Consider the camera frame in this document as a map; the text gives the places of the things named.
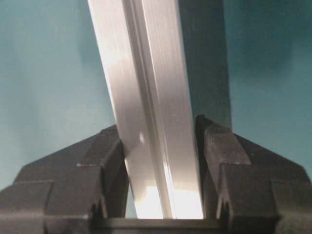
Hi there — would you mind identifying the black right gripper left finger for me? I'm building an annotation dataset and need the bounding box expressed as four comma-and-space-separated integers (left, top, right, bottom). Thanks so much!
0, 125, 129, 234

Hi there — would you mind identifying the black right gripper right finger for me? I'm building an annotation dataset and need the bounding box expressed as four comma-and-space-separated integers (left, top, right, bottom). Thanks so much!
195, 115, 312, 234

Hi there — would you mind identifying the silver aluminium metal rail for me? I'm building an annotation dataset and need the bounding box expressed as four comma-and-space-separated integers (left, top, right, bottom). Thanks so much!
88, 0, 204, 219

